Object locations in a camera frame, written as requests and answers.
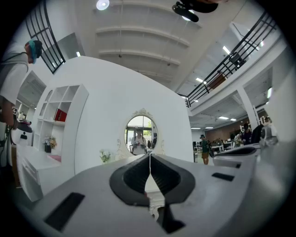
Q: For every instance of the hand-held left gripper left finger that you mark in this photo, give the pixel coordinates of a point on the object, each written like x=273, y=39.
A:
x=92, y=196

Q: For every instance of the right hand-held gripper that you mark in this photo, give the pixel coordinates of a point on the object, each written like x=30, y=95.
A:
x=268, y=136

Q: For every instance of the black head camera mount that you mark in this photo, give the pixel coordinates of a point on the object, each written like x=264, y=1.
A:
x=194, y=7

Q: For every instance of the red book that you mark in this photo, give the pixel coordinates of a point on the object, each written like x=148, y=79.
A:
x=60, y=115

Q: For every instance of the round ceiling lamp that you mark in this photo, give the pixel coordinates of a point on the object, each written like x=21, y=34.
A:
x=102, y=4
x=186, y=17

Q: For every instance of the black railing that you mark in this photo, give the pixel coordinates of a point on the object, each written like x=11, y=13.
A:
x=46, y=39
x=231, y=60

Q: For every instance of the white side cabinet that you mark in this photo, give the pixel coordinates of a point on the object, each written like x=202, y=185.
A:
x=32, y=171

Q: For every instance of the brown wooden board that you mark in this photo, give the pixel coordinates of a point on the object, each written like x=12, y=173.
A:
x=217, y=81

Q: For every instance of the white shelf unit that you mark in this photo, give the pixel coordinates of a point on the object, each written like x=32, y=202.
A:
x=69, y=101

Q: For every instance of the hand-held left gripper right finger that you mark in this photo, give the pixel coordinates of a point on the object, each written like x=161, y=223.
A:
x=208, y=196

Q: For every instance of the flowers in dark pot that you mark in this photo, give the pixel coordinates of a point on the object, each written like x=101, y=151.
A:
x=49, y=144

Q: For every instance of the white flowers in glass vase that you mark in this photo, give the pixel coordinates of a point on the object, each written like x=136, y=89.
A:
x=105, y=156

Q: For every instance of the oval white framed mirror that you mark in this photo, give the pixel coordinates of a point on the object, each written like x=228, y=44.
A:
x=141, y=129

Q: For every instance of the pink flat tray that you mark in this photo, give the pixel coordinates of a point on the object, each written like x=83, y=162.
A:
x=55, y=158

